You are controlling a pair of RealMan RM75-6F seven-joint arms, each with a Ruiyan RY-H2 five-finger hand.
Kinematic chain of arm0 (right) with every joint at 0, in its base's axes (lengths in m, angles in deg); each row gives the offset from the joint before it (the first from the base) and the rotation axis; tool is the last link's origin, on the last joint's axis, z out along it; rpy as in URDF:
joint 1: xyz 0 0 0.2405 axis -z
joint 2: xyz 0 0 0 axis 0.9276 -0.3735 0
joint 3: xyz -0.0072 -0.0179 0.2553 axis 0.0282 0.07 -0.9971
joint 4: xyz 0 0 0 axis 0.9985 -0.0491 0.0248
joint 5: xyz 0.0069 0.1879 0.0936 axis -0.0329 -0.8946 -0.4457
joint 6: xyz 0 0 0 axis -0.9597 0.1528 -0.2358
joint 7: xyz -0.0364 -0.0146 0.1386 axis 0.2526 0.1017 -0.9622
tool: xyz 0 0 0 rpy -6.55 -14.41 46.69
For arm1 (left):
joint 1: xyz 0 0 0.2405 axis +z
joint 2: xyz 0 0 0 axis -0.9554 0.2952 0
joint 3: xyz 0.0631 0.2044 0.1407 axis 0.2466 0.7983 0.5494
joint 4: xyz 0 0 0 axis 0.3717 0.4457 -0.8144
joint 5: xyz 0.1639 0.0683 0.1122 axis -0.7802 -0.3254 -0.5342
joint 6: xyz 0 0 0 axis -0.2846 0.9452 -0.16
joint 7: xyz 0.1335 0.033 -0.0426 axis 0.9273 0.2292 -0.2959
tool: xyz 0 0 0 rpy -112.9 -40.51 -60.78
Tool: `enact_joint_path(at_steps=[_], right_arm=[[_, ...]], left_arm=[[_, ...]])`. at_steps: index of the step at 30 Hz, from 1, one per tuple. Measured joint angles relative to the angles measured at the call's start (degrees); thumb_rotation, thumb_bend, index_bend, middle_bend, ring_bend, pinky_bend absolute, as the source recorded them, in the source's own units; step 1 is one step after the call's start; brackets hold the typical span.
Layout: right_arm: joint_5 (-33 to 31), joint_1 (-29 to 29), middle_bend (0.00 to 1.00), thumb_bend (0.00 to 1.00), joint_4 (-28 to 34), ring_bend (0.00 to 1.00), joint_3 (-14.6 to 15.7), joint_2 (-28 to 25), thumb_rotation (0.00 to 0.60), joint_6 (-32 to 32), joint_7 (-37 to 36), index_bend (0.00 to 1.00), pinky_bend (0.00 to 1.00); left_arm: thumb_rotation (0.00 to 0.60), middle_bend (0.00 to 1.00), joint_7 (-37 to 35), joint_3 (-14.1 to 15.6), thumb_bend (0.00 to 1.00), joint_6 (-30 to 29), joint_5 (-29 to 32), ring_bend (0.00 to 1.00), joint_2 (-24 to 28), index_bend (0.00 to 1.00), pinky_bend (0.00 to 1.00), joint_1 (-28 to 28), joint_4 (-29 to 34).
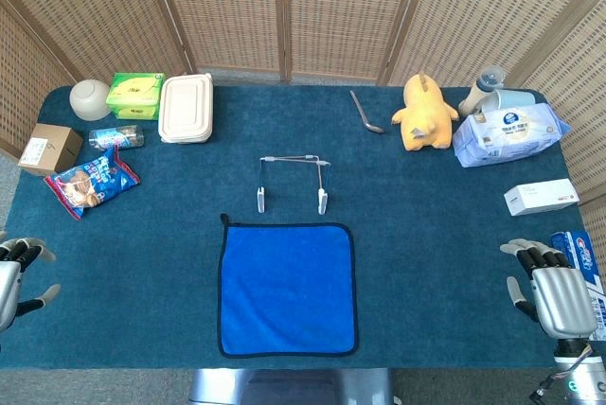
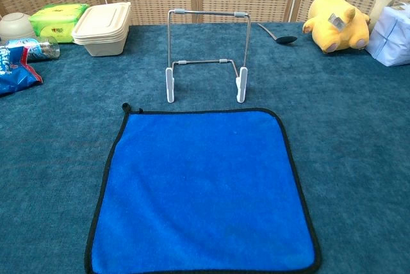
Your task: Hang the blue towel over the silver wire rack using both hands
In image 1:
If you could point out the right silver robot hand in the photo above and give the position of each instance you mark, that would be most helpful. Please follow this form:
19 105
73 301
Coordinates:
563 296

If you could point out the white wet wipes pack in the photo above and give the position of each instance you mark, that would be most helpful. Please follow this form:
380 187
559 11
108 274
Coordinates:
509 137

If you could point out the green tissue pack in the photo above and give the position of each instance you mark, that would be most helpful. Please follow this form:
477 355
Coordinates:
135 95

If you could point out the blue toothpaste box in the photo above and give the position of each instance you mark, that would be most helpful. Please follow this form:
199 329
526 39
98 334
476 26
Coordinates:
589 263

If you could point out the clear plastic snack bottle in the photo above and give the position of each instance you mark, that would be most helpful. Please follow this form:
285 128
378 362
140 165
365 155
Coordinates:
116 137

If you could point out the yellow plush toy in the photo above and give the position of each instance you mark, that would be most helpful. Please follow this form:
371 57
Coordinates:
426 116

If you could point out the beige bowl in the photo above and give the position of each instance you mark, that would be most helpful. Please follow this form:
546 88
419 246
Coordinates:
90 100

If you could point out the baby bottle with blue cap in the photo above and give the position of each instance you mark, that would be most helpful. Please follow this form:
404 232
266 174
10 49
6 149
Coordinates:
473 95

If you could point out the dark teal table cloth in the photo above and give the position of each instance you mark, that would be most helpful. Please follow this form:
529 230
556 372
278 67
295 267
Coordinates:
426 258

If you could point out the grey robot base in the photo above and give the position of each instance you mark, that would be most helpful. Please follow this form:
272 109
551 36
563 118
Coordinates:
289 388

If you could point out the wicker folding screen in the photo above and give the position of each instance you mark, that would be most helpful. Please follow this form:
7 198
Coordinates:
237 7

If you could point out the dark metal spoon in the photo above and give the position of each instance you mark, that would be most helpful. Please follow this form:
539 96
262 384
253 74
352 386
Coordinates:
367 116

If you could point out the small cardboard box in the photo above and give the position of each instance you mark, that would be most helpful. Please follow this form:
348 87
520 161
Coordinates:
47 149

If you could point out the blue snack bag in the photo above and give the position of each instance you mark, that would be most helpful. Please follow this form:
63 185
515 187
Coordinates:
92 182

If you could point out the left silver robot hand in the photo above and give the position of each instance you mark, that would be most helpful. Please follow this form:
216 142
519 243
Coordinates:
8 282

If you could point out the light blue cup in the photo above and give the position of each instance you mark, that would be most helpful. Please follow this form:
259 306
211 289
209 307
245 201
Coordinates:
513 98

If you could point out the beige lidded lunch box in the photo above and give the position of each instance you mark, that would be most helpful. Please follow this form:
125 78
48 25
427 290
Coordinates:
185 109

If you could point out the blue microfiber cloth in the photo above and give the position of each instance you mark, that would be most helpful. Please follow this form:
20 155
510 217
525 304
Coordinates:
286 289

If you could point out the small white carton box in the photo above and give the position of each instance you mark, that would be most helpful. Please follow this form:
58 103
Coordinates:
540 197

